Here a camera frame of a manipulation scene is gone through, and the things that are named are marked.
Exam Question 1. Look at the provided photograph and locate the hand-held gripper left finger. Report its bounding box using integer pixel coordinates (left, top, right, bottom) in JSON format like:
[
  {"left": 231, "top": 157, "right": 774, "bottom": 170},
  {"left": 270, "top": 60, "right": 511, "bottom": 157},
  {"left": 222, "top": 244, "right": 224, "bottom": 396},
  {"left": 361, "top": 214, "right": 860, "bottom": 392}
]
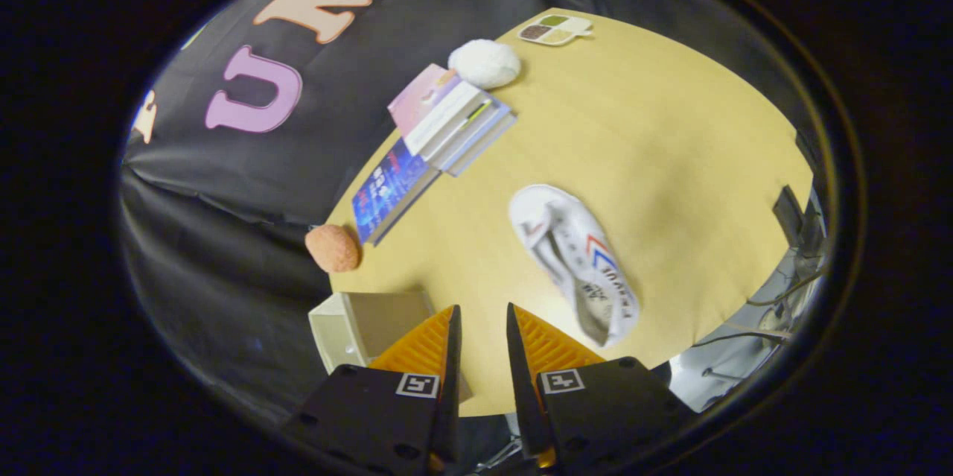
[{"left": 281, "top": 304, "right": 463, "bottom": 476}]

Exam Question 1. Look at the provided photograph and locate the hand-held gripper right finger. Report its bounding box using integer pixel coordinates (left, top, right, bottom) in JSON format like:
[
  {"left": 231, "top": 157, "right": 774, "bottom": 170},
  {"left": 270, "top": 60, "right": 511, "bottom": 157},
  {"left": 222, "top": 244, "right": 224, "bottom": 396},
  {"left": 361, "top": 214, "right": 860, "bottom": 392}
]
[{"left": 506, "top": 302, "right": 698, "bottom": 475}]

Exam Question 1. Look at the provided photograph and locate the beige storage box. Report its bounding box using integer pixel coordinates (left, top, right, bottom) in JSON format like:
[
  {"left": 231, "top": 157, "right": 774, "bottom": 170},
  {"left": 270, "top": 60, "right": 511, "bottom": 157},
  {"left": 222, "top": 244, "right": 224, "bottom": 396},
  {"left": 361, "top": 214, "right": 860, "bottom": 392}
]
[{"left": 308, "top": 290, "right": 473, "bottom": 402}]

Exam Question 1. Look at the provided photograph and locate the white sneaker shoe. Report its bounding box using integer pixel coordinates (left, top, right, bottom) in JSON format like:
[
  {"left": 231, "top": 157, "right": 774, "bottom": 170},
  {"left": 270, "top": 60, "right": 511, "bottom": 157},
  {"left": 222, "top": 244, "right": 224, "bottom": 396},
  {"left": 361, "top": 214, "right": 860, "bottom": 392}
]
[{"left": 509, "top": 184, "right": 641, "bottom": 349}]

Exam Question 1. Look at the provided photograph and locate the orange fuzzy ball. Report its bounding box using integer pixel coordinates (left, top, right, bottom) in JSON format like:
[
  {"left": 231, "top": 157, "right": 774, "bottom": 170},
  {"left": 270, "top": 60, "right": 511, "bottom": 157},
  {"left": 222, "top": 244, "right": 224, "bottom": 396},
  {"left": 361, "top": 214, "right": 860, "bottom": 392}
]
[{"left": 305, "top": 223, "right": 363, "bottom": 273}]

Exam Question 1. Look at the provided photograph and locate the blue book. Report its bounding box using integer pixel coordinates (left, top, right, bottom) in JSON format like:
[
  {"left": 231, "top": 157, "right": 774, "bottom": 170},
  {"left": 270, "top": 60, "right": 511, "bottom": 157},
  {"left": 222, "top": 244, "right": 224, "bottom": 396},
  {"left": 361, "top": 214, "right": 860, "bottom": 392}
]
[{"left": 351, "top": 137, "right": 442, "bottom": 247}]

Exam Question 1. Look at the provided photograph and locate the grey book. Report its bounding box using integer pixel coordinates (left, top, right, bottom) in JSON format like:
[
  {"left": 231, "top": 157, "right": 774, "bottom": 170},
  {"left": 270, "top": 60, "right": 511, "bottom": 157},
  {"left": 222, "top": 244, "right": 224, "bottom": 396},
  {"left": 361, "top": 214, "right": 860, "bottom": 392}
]
[{"left": 428, "top": 100, "right": 517, "bottom": 177}]

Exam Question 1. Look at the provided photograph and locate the white thick book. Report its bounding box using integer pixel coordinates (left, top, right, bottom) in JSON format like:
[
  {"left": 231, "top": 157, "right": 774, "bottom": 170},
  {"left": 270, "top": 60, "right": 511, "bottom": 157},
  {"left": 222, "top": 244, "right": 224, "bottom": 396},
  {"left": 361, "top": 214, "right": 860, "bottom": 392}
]
[{"left": 404, "top": 80, "right": 496, "bottom": 158}]

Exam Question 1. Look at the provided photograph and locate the black backdrop cloth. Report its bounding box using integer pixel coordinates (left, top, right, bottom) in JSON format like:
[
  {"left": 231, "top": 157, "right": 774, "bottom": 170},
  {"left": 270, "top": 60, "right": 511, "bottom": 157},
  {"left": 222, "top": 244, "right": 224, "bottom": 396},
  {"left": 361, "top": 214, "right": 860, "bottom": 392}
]
[{"left": 119, "top": 0, "right": 797, "bottom": 432}]

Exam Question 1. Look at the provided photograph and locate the white fluffy ball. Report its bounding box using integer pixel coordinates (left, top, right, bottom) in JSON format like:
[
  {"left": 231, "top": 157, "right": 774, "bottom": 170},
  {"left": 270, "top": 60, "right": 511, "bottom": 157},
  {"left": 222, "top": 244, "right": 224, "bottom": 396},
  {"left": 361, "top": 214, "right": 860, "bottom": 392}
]
[{"left": 448, "top": 39, "right": 522, "bottom": 90}]

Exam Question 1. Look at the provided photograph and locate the small colour palette tray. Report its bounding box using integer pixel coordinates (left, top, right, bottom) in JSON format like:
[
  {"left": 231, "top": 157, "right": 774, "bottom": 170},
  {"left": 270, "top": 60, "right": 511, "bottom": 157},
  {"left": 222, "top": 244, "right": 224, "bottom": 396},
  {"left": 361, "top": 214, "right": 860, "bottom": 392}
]
[{"left": 517, "top": 13, "right": 594, "bottom": 47}]

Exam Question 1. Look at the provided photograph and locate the black cable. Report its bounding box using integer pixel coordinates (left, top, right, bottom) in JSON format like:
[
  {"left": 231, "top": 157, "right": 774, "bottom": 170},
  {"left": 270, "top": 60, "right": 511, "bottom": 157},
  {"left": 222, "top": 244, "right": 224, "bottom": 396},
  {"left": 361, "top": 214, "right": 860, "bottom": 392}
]
[{"left": 746, "top": 267, "right": 826, "bottom": 308}]

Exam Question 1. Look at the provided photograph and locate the dark metal frame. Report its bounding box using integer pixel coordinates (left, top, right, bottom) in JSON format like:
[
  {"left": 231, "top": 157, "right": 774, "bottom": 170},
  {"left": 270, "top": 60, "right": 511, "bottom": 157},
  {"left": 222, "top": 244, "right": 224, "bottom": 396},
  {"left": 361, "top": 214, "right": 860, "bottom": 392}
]
[{"left": 773, "top": 185, "right": 807, "bottom": 246}]

